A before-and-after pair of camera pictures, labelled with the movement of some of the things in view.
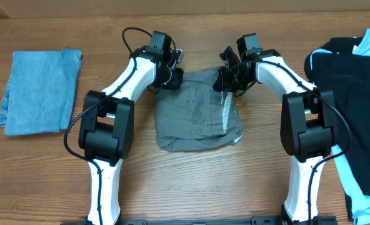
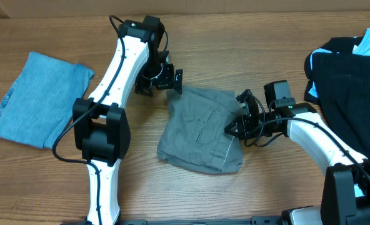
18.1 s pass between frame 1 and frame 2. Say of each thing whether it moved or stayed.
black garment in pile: stayed
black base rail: stayed
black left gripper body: stayed
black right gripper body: moved
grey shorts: moved
